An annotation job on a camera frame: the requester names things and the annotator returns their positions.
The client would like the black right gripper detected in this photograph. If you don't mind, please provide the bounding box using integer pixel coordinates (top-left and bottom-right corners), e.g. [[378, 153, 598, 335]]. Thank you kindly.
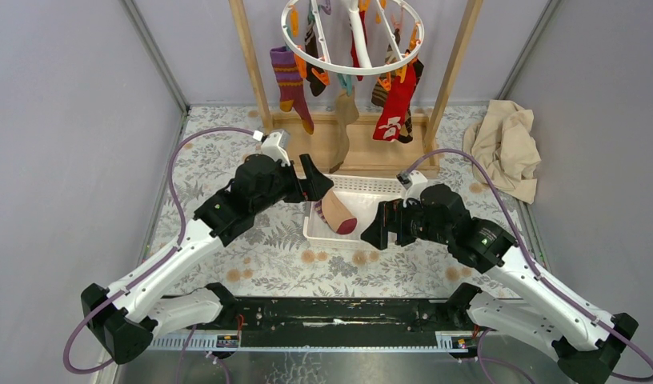
[[359, 193, 451, 249]]

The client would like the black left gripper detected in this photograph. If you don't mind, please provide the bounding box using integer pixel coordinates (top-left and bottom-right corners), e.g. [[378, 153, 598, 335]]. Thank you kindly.
[[251, 154, 333, 217]]

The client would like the beige maroon toe sock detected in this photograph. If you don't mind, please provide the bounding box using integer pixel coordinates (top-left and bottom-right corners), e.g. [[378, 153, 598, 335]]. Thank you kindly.
[[314, 189, 358, 235]]

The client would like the tan brown sock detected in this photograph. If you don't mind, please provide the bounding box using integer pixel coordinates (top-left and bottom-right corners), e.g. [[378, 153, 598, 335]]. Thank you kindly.
[[329, 90, 359, 174]]

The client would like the red santa bear sock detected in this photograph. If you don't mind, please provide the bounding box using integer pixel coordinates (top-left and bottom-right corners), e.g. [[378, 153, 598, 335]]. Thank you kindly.
[[373, 65, 415, 142]]

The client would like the brown argyle sock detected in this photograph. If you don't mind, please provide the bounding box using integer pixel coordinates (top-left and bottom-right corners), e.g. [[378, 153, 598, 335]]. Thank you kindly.
[[398, 58, 424, 144]]

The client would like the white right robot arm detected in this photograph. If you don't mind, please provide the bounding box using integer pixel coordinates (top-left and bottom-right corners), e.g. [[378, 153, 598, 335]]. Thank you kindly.
[[360, 184, 638, 383]]

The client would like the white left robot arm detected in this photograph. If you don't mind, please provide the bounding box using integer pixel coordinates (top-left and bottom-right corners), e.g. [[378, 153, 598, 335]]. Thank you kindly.
[[81, 154, 334, 365]]

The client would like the wooden hanger stand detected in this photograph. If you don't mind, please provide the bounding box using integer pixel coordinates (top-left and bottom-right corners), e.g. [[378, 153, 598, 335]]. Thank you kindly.
[[229, 0, 483, 177]]

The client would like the white round clip hanger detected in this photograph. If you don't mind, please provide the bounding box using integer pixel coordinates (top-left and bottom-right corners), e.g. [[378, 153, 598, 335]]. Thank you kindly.
[[279, 1, 426, 77]]

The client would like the white plastic basket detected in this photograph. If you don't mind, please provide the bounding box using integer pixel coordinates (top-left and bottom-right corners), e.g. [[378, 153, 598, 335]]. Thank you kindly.
[[302, 174, 405, 251]]

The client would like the purple orange striped sock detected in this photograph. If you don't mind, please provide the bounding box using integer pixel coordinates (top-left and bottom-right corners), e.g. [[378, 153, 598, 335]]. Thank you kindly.
[[269, 46, 314, 134]]

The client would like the teal clothes peg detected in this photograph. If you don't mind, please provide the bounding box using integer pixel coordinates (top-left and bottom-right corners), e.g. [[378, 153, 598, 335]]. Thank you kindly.
[[337, 73, 354, 97]]

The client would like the orange clothes peg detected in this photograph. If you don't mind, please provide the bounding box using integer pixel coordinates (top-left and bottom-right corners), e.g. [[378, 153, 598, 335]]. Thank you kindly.
[[294, 46, 307, 79], [395, 64, 407, 84], [311, 66, 331, 86]]

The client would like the dark brown sock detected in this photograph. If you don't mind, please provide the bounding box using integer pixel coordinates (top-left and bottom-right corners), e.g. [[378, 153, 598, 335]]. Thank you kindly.
[[304, 21, 329, 98]]

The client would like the beige crumpled cloth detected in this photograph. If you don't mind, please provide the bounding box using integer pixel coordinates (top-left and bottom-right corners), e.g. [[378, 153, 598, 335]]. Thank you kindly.
[[463, 100, 541, 204]]

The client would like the small red sock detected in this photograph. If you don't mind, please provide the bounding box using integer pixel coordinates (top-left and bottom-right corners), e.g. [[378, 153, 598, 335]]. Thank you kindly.
[[350, 10, 366, 68]]

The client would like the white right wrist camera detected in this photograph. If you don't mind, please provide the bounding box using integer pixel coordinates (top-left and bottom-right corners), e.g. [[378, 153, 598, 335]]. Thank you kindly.
[[396, 170, 428, 201]]

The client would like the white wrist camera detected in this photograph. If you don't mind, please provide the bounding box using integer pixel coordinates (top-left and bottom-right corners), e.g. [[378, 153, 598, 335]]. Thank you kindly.
[[396, 170, 428, 201], [252, 129, 290, 166]]

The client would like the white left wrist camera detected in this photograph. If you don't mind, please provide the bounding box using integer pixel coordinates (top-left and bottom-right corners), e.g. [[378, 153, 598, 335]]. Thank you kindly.
[[252, 129, 290, 166]]

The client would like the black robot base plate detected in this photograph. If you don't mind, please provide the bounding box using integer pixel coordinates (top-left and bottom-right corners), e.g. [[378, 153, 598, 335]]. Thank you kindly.
[[186, 296, 500, 348]]

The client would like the grey cable duct rail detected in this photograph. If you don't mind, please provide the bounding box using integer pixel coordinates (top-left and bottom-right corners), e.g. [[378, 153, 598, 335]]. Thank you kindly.
[[148, 331, 475, 354]]

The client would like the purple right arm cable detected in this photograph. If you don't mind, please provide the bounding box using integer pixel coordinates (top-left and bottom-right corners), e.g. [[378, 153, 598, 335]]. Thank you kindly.
[[403, 149, 653, 384]]

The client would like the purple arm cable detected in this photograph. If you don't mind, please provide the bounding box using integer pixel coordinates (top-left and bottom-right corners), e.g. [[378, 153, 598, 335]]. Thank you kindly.
[[62, 126, 264, 375], [403, 149, 653, 384]]

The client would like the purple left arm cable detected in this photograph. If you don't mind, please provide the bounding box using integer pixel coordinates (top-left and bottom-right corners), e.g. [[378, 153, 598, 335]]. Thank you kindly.
[[62, 126, 264, 375]]

